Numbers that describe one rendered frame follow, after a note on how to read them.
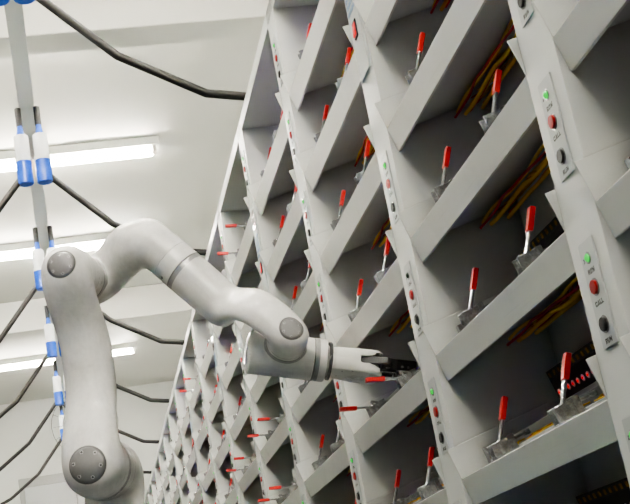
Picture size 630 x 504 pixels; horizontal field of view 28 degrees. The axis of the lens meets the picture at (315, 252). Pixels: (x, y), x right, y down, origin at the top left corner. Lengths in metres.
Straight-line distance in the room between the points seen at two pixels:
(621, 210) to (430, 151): 0.83
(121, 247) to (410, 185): 0.68
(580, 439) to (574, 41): 0.47
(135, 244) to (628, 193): 1.37
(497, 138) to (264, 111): 1.95
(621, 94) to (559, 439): 0.44
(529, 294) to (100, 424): 1.06
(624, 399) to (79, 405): 1.32
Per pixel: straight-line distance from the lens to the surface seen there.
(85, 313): 2.48
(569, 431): 1.57
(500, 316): 1.74
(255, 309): 2.37
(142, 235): 2.51
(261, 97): 3.47
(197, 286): 2.46
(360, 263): 2.80
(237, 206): 4.26
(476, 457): 2.02
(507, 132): 1.64
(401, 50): 2.22
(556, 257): 1.53
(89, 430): 2.42
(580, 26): 1.41
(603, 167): 1.42
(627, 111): 1.46
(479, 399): 2.04
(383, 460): 2.71
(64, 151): 6.41
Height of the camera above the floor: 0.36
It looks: 17 degrees up
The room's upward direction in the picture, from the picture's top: 11 degrees counter-clockwise
